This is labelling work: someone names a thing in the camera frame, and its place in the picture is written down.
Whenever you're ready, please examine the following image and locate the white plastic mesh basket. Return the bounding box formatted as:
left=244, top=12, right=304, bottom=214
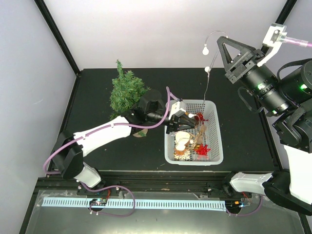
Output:
left=164, top=99, right=223, bottom=166

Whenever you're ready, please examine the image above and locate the fairy light string with battery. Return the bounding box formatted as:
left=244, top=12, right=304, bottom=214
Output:
left=201, top=30, right=230, bottom=161

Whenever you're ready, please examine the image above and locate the small green christmas tree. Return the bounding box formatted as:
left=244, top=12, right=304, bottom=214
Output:
left=110, top=59, right=150, bottom=120

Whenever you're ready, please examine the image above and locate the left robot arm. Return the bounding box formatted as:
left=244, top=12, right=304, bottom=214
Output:
left=43, top=88, right=197, bottom=195

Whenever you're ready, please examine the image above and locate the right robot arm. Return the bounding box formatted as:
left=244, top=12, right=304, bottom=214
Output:
left=219, top=44, right=312, bottom=216

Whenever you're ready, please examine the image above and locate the red gift box ornament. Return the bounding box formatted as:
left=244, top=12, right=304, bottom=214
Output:
left=194, top=113, right=209, bottom=123

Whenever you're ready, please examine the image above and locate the burlap bow ornament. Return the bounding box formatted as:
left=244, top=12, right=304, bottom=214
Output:
left=196, top=124, right=207, bottom=145

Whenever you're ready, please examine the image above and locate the white snowflake ornament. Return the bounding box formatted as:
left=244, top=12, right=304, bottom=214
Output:
left=174, top=151, right=192, bottom=161

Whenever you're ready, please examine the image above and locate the red glitter star ornament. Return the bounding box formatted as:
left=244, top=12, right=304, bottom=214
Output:
left=195, top=144, right=211, bottom=156

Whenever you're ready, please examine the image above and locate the small circuit board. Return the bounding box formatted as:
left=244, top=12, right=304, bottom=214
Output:
left=89, top=198, right=107, bottom=206

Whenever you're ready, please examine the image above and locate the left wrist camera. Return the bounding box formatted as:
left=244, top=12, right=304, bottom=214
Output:
left=169, top=101, right=186, bottom=119

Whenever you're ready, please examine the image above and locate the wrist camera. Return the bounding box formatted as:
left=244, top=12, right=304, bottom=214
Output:
left=257, top=23, right=287, bottom=67
left=169, top=101, right=186, bottom=119

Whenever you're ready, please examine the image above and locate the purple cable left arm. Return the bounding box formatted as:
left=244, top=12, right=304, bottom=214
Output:
left=43, top=86, right=183, bottom=175

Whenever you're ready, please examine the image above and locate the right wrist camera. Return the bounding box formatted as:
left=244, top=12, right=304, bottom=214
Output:
left=257, top=23, right=287, bottom=67

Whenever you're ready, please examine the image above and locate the black frame post right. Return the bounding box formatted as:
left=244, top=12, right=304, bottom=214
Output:
left=261, top=0, right=297, bottom=55

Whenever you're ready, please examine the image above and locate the black frame post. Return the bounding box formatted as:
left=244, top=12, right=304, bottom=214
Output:
left=261, top=0, right=297, bottom=55
left=34, top=0, right=81, bottom=78

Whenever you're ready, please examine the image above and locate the black front rail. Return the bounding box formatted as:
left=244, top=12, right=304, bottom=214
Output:
left=36, top=170, right=298, bottom=199

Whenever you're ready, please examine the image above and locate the white slotted cable duct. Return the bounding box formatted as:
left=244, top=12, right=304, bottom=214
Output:
left=41, top=197, right=226, bottom=212

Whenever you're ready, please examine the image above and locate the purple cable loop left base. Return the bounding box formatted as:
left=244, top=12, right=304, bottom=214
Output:
left=80, top=182, right=136, bottom=218

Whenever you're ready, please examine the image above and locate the black frame post left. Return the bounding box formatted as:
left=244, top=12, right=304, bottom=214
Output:
left=34, top=0, right=81, bottom=78

